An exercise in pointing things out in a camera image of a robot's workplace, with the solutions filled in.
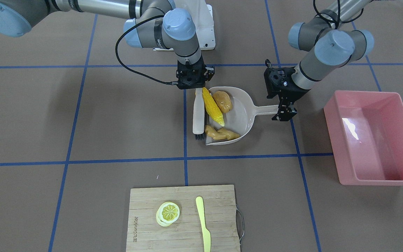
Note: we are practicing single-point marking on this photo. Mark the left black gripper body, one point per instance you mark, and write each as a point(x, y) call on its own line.
point(294, 92)

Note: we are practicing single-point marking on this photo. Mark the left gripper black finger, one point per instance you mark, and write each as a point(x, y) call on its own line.
point(285, 112)

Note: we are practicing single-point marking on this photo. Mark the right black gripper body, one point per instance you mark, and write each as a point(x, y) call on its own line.
point(209, 74)

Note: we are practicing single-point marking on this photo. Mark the beige plastic dustpan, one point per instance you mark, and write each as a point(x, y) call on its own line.
point(241, 118)

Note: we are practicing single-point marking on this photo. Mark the white brush with black bristles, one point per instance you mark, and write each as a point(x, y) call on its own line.
point(198, 117)

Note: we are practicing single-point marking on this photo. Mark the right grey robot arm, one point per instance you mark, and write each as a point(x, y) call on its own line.
point(147, 24)

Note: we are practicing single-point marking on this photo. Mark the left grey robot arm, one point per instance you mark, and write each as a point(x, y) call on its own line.
point(327, 47)

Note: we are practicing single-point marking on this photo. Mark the pink plastic bin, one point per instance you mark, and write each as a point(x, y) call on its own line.
point(366, 134)

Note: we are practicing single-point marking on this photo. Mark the yellow toy corn cob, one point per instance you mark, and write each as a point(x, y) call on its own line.
point(212, 108)

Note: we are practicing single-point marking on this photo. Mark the brown toy potato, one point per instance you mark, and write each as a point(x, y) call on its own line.
point(223, 101)

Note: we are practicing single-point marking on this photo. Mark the tan toy ginger root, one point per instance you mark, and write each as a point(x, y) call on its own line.
point(221, 134)

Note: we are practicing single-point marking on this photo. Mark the yellow lemon slices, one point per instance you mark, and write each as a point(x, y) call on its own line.
point(167, 214)

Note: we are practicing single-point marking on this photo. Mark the yellow plastic knife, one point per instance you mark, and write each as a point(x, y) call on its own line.
point(205, 232)

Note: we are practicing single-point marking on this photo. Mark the bamboo cutting board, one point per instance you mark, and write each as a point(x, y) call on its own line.
point(144, 234)

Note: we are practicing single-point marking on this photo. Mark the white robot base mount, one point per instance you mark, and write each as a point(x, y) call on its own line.
point(205, 31)

